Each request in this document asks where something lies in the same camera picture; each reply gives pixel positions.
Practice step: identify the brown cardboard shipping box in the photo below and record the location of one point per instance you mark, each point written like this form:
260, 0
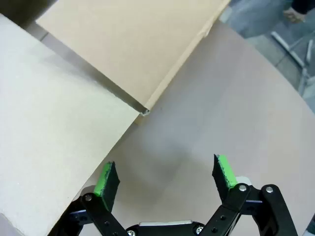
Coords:
73, 123

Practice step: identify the person in black CGP sweatshirt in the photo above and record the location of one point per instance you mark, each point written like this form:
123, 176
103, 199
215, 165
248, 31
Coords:
253, 17

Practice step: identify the white desk with metal legs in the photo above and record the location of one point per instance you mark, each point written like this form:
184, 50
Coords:
302, 68

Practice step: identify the person's left forearm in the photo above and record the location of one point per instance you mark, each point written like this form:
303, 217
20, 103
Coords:
305, 5

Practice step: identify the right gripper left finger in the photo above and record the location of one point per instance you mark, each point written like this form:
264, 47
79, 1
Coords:
104, 180

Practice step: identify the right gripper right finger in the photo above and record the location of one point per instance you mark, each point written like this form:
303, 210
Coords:
225, 172

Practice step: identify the person's left hand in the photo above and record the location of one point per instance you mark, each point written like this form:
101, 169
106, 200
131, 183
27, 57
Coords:
292, 15

